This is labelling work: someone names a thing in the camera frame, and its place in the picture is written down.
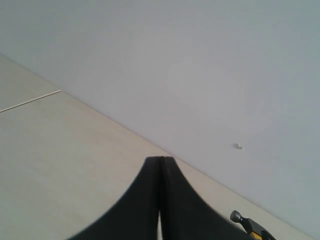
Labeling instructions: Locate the small white wall clip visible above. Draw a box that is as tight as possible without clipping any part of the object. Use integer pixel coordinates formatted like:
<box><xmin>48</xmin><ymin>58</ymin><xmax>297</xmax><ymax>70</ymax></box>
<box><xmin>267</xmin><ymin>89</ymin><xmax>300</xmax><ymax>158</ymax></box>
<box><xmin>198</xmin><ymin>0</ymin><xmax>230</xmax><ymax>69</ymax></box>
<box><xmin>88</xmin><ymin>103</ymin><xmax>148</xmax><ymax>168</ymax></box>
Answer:
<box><xmin>234</xmin><ymin>143</ymin><xmax>243</xmax><ymax>150</ymax></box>

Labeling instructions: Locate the black yellow claw hammer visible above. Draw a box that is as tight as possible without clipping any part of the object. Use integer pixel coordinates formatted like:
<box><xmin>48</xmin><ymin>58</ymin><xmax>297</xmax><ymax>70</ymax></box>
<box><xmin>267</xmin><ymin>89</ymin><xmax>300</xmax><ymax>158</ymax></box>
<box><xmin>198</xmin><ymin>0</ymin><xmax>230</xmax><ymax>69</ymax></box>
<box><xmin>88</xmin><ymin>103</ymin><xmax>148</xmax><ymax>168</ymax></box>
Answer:
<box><xmin>230</xmin><ymin>210</ymin><xmax>276</xmax><ymax>240</ymax></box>

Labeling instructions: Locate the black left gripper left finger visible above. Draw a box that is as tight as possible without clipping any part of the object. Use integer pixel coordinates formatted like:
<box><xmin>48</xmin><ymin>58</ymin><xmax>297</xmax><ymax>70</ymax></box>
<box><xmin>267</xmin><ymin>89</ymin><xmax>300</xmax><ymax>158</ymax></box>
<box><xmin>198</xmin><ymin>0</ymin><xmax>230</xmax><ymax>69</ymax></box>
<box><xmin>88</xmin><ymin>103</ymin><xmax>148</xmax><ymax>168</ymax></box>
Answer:
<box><xmin>70</xmin><ymin>156</ymin><xmax>162</xmax><ymax>240</ymax></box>

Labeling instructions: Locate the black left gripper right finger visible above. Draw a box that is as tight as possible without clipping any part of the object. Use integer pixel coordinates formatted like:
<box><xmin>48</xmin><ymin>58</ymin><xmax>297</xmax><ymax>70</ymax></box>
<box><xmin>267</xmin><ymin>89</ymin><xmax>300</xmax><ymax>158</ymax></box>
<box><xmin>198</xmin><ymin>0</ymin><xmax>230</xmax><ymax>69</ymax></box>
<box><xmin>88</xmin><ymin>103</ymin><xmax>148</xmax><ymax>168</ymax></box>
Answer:
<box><xmin>159</xmin><ymin>156</ymin><xmax>252</xmax><ymax>240</ymax></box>

